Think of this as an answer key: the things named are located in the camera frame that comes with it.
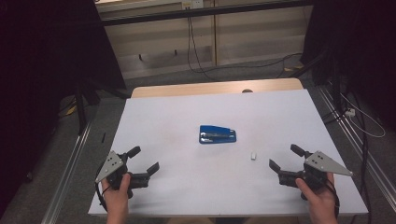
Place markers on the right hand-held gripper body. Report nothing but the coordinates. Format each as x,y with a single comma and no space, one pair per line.
322,163

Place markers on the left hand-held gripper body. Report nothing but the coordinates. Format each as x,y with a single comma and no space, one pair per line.
109,165

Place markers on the white staple strip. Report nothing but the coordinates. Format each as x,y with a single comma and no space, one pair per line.
253,155

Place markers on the blue stapler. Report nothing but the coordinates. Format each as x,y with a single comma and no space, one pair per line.
222,130

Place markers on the person's left hand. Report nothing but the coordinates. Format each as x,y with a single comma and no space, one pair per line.
117,200

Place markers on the person's right hand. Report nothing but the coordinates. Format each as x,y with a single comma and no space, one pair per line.
322,202

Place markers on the small black floor object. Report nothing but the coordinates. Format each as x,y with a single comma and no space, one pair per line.
103,137

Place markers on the white table sheet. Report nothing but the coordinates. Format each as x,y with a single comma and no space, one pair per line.
202,186

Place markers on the white power adapter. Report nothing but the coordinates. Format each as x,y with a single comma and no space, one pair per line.
350,112

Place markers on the black metal stand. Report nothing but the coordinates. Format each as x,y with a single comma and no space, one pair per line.
81,109

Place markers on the wooden table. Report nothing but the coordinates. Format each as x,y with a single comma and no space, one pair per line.
202,88

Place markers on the black curtain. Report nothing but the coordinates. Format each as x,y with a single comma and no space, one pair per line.
358,46
43,62

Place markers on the beige wooden cabinet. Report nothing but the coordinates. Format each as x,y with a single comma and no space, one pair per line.
249,37

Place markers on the black horizontal bar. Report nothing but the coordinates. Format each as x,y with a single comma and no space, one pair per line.
202,12

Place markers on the aluminium floor rail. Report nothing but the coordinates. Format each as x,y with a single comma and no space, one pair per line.
358,149
67,174

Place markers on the white wall socket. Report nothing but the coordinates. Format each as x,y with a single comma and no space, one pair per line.
193,4

